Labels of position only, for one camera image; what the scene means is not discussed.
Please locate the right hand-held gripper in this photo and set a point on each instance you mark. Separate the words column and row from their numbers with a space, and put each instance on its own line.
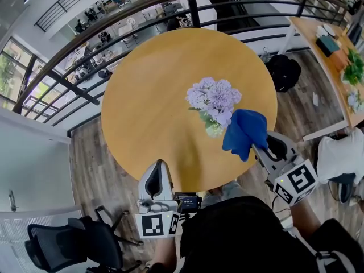
column 298, row 181

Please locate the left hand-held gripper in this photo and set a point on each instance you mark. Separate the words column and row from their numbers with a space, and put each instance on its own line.
column 153, row 225

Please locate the blue cloth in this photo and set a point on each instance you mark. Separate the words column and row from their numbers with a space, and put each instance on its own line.
column 244, row 132

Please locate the purple flower bouquet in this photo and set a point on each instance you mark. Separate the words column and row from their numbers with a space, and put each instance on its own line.
column 213, row 95

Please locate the person's right forearm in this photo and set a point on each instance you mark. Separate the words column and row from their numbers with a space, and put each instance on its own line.
column 305, row 220

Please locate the person's left forearm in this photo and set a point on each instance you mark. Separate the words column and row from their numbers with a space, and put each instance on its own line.
column 162, row 254

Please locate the person's grey trouser leg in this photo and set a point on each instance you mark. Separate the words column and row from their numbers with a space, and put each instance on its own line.
column 227, row 190

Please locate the white paper scrap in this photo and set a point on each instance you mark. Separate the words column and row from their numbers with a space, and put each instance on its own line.
column 315, row 98

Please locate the black backpack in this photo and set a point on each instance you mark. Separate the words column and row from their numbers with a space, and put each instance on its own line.
column 284, row 72

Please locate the person's black shirt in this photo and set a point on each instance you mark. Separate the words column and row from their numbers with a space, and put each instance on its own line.
column 241, row 237

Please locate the pale blue flower bunch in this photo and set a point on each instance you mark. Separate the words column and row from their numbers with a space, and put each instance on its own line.
column 355, row 101

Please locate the black mesh office chair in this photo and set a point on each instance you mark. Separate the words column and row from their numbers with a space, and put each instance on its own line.
column 71, row 243

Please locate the clear water bottle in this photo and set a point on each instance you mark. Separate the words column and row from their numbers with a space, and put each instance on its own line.
column 265, row 57

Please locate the orange-brown box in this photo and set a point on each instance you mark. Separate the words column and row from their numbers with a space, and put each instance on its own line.
column 339, row 60

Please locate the teal tissue box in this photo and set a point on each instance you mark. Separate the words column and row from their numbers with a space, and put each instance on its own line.
column 327, row 45

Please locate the frosted glass door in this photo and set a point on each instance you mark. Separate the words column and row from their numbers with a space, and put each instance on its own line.
column 34, row 166

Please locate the white cup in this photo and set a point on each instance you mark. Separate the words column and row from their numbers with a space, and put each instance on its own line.
column 322, row 31

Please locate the wooden side table white legs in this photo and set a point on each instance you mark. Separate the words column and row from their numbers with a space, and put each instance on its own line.
column 307, row 27

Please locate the white plate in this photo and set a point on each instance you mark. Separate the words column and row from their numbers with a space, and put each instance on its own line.
column 330, row 29

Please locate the striped glass partition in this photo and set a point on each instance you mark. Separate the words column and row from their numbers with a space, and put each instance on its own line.
column 11, row 237

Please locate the dark staircase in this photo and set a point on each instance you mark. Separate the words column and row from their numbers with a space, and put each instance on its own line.
column 224, row 10

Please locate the black railing with wooden handrail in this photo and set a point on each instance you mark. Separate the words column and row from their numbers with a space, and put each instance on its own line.
column 194, row 10

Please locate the black-framed window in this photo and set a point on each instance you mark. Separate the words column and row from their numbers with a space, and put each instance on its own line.
column 11, row 67

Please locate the black metal railing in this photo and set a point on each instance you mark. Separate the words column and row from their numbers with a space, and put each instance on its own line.
column 61, row 7

